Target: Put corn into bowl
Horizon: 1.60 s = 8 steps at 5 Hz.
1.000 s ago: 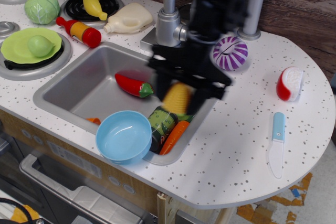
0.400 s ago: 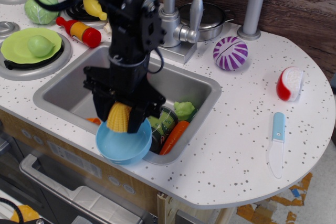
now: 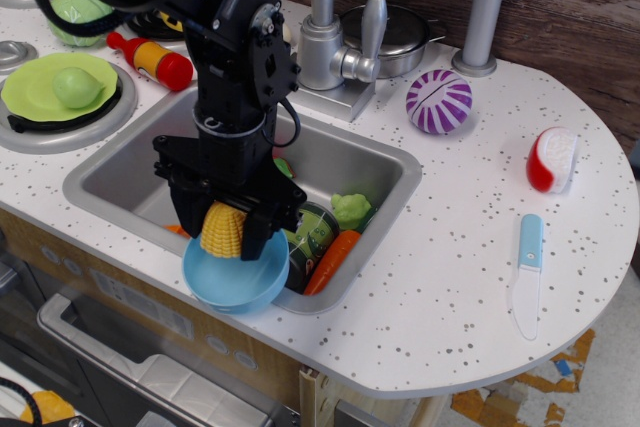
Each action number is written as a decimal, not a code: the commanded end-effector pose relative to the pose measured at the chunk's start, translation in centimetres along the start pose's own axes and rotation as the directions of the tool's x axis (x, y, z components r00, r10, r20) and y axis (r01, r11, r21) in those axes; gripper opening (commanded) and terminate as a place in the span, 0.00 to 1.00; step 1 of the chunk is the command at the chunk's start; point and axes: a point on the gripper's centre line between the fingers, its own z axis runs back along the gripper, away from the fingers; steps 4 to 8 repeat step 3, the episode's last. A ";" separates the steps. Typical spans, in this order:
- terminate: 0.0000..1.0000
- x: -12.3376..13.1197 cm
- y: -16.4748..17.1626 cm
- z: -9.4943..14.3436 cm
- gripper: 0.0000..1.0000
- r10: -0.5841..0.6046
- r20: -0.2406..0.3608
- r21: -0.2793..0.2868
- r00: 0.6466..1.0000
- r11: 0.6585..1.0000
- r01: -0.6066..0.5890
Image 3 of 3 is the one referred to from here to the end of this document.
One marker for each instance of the toy knife blue handle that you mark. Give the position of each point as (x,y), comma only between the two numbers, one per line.
(526,289)

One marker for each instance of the green toy cabbage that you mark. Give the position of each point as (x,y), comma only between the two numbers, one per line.
(76,12)

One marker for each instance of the grey stove knob left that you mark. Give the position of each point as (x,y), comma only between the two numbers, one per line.
(13,54)

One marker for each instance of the pale green toy fruit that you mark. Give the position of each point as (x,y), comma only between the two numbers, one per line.
(75,88)

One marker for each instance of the yellow toy corn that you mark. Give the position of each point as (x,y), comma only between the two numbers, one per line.
(222,231)

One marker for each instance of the light blue plastic bowl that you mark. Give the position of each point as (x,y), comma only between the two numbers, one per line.
(234,286)

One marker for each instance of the silver toy faucet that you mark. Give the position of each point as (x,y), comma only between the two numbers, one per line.
(336,79)

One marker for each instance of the grey vertical support pole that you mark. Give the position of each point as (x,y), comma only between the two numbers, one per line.
(475,59)

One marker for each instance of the yellow object bottom left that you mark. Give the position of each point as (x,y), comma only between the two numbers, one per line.
(52,407)

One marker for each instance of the light green toy broccoli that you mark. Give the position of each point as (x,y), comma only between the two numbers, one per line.
(350,210)

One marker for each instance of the red white toy cheese wedge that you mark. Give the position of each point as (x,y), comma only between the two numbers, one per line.
(550,161)

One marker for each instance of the purple white toy onion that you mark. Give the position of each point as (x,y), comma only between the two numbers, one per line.
(439,101)

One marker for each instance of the yellow toy banana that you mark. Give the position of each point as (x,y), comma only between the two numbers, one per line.
(171,22)

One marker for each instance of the light green plastic plate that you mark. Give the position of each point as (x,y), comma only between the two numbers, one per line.
(27,92)

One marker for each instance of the red toy ketchup bottle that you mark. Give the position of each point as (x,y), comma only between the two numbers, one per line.
(170,69)

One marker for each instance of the orange toy carrot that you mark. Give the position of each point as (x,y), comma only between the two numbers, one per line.
(331,261)

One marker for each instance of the back right stove burner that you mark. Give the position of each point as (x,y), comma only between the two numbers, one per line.
(151,26)

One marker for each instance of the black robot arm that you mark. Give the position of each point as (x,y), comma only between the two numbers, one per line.
(245,74)

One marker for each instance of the green toy food can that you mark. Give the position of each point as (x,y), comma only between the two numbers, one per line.
(315,233)

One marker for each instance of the silver toy cooking pot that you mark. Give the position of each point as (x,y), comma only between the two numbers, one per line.
(406,37)

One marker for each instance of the front left stove burner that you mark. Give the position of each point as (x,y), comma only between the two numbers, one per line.
(59,142)

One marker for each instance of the small orange toy piece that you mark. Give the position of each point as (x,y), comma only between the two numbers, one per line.
(177,229)

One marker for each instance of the silver toy sink basin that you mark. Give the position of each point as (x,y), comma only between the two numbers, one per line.
(119,184)

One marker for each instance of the cream toy milk jug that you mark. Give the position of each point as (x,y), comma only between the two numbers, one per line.
(286,34)

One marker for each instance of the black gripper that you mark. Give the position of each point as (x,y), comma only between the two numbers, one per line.
(239,172)

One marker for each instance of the red toy chili pepper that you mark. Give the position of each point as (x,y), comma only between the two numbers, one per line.
(284,167)

